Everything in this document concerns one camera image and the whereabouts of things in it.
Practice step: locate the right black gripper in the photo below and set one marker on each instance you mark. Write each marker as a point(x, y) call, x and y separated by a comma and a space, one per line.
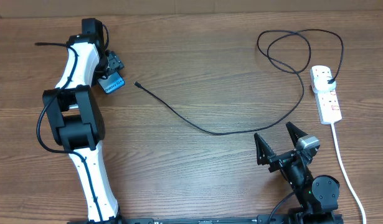
point(265, 155)

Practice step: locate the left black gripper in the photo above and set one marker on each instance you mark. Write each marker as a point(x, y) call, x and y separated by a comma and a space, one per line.
point(116, 63)

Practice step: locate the Samsung Galaxy smartphone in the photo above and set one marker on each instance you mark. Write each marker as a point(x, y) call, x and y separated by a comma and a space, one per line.
point(112, 83)

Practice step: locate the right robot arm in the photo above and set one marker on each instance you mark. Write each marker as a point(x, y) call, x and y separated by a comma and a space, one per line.
point(313, 199)

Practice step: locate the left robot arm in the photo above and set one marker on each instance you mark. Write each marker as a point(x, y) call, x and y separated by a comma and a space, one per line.
point(75, 119)

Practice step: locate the white charger plug adapter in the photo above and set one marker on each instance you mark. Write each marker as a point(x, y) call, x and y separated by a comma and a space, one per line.
point(323, 84)

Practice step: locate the white power strip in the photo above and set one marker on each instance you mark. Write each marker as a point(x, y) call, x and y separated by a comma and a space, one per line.
point(327, 102)

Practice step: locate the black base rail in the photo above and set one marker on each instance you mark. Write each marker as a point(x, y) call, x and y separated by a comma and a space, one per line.
point(210, 220)

